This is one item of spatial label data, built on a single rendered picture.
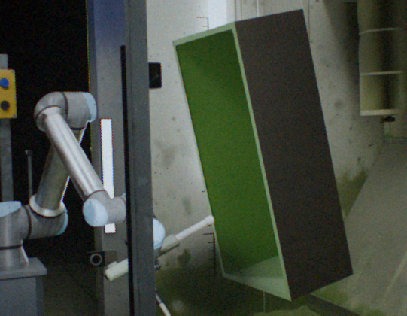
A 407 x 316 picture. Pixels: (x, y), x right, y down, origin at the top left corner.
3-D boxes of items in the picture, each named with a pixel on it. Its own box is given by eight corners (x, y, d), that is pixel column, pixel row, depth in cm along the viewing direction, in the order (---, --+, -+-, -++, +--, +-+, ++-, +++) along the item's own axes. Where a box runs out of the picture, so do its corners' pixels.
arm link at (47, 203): (15, 223, 301) (53, 83, 262) (51, 219, 311) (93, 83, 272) (26, 247, 292) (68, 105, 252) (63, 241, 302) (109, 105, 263)
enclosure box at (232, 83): (279, 254, 356) (232, 28, 339) (353, 274, 303) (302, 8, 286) (223, 276, 340) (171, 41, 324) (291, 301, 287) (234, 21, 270)
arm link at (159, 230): (159, 213, 226) (170, 238, 222) (155, 229, 237) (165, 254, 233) (133, 220, 223) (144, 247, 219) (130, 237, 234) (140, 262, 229)
